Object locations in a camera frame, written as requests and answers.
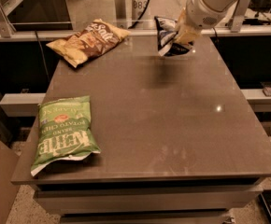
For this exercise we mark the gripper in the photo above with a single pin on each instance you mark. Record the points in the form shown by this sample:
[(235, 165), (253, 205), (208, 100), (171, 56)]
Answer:
[(198, 15)]

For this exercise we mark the blue chip bag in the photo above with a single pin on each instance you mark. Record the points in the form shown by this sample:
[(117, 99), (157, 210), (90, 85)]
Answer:
[(166, 33)]

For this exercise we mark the grey table drawer unit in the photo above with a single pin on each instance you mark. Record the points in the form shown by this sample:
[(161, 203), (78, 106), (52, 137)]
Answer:
[(144, 203)]

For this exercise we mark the centre metal bracket post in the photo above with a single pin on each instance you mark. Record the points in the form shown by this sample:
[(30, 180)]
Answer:
[(120, 10)]

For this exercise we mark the green kettle chip bag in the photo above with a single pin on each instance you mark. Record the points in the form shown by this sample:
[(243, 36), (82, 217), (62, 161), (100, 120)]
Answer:
[(64, 132)]

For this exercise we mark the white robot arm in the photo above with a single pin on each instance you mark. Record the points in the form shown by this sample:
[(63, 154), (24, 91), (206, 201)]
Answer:
[(198, 15)]

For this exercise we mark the brown chip bag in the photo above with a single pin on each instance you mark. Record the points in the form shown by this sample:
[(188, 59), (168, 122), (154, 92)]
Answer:
[(96, 39)]

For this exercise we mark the right metal bracket post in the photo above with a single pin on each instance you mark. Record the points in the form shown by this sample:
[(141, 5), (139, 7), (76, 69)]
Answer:
[(237, 18)]

